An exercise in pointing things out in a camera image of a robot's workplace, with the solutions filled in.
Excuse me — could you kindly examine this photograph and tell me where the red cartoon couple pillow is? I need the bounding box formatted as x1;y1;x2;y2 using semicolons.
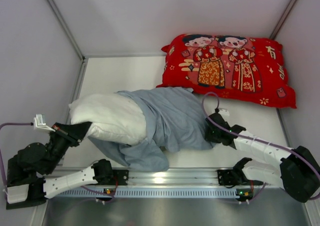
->
160;34;297;109

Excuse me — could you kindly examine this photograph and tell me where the slotted grey cable duct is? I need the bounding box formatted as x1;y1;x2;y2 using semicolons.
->
58;188;240;199

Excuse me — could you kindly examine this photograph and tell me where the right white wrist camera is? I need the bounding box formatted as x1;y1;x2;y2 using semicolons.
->
214;108;230;117

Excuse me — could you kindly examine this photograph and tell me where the black base bracket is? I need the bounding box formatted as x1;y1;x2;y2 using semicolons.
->
110;169;129;186
217;169;263;188

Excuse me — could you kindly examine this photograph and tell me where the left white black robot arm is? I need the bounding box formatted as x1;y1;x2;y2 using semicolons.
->
6;122;114;209

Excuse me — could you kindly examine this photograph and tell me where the purple cable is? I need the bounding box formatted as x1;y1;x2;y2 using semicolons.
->
0;122;117;203
201;92;320;203

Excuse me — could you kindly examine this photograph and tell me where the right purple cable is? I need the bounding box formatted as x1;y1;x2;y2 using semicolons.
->
201;92;320;203

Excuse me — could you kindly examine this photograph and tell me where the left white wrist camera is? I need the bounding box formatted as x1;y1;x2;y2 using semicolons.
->
33;114;55;133

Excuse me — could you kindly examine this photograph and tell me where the right black base bracket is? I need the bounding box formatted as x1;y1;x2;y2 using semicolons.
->
217;169;263;188

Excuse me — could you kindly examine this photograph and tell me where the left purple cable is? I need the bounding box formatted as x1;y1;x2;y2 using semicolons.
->
0;122;117;203

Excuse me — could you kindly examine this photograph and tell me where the left black base bracket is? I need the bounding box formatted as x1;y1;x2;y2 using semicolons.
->
110;169;129;186

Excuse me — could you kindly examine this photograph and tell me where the white pillow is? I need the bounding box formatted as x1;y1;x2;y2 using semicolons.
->
69;93;147;145

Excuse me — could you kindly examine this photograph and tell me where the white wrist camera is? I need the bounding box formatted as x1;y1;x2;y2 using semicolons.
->
214;108;230;117
33;114;55;133

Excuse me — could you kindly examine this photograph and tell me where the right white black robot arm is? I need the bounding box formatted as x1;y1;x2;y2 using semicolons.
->
205;112;320;202

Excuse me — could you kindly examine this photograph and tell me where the aluminium mounting rail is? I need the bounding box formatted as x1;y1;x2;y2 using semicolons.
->
49;167;314;186

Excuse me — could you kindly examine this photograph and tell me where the green beige patchwork pillowcase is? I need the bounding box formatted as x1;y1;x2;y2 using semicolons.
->
89;87;215;172

